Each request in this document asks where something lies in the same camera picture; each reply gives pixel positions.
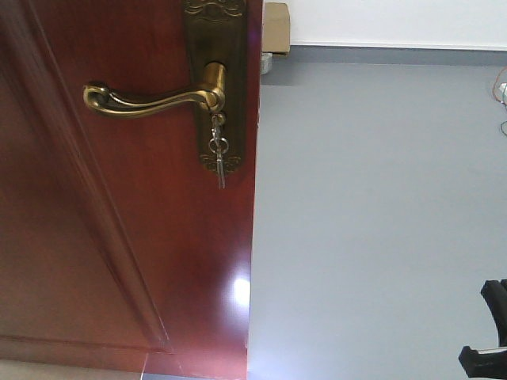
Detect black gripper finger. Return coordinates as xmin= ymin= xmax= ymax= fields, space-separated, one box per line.
xmin=459 ymin=346 xmax=506 ymax=378
xmin=481 ymin=279 xmax=506 ymax=347

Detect brown wooden door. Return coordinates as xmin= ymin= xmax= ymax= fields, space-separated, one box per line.
xmin=1 ymin=1 xmax=263 ymax=379

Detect brass door lever handle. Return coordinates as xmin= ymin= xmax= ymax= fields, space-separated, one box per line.
xmin=83 ymin=62 xmax=227 ymax=119

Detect white power strip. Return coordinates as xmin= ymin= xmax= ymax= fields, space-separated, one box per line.
xmin=499 ymin=82 xmax=507 ymax=105

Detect silver key bunch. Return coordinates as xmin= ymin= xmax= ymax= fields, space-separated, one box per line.
xmin=208 ymin=113 xmax=229 ymax=189

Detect long closed cardboard box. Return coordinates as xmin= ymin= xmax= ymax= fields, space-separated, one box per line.
xmin=261 ymin=2 xmax=291 ymax=55

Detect plywood base board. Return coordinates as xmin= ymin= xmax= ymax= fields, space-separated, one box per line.
xmin=1 ymin=359 xmax=143 ymax=380

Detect orange and black cables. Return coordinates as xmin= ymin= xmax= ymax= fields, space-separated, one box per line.
xmin=490 ymin=66 xmax=507 ymax=138

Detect brass handle backplate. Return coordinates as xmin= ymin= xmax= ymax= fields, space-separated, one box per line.
xmin=182 ymin=1 xmax=247 ymax=175

